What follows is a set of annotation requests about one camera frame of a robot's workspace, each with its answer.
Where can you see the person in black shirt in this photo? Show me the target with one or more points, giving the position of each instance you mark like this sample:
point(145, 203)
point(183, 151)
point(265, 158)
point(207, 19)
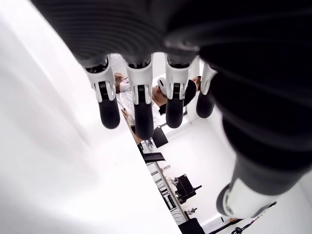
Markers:
point(191, 93)

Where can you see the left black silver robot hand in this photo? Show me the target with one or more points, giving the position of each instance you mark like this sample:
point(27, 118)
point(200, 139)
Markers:
point(219, 36)

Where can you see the person in white shirt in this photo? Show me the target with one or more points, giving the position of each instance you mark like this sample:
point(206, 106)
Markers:
point(126, 107)

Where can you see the black clamp device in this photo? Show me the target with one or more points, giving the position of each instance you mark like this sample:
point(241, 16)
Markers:
point(185, 187)

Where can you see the black floor box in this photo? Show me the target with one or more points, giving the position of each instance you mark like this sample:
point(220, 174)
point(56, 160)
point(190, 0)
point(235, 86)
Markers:
point(191, 226)

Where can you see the metal shelf frame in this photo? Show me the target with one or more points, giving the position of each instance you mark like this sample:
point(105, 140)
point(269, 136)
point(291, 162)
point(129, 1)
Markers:
point(168, 195)

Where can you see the black flat panel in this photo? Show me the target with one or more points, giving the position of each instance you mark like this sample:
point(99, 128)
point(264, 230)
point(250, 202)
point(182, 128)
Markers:
point(154, 157)

